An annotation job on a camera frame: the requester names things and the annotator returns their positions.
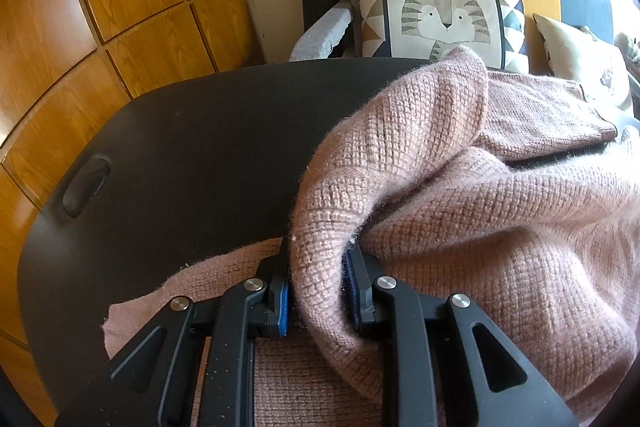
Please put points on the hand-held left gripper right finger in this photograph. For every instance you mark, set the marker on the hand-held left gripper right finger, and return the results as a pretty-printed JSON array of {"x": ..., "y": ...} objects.
[{"x": 351, "y": 297}]

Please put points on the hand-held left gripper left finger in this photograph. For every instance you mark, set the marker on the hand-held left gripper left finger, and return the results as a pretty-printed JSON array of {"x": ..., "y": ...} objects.
[{"x": 283, "y": 309}]

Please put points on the pink knit sweater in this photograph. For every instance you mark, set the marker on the pink knit sweater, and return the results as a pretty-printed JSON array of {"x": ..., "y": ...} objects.
[{"x": 450, "y": 207}]

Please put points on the tiger print cushion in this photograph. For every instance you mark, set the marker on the tiger print cushion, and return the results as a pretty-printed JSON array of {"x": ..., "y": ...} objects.
[{"x": 440, "y": 17}]

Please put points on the beige deer print cushion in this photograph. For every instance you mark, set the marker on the beige deer print cushion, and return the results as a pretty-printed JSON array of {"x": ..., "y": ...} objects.
[{"x": 570, "y": 52}]

